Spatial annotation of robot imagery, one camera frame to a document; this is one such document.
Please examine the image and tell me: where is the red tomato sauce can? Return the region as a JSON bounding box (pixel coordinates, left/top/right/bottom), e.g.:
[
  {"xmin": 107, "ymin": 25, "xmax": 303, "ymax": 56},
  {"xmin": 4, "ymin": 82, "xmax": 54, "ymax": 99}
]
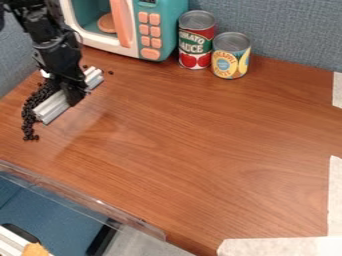
[{"xmin": 177, "ymin": 9, "xmax": 220, "ymax": 71}]

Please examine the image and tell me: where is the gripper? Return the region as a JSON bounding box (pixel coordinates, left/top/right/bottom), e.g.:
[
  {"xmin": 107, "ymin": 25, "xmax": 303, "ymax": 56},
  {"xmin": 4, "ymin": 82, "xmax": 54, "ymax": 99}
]
[{"xmin": 30, "ymin": 30, "xmax": 90, "ymax": 108}]

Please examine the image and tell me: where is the toy microwave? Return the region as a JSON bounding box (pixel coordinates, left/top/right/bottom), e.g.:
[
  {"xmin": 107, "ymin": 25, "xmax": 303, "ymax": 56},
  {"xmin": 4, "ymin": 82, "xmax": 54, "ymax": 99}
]
[{"xmin": 58, "ymin": 0, "xmax": 190, "ymax": 63}]

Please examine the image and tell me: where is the yellow pineapple can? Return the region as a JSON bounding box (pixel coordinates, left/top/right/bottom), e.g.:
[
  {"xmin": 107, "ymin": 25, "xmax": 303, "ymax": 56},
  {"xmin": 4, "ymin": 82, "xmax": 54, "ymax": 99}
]
[{"xmin": 209, "ymin": 31, "xmax": 253, "ymax": 80}]

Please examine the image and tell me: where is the grey metal bar tool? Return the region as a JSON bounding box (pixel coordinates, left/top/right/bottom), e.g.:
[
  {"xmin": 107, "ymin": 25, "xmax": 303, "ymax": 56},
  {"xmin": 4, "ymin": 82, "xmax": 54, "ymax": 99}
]
[{"xmin": 32, "ymin": 65, "xmax": 106, "ymax": 126}]

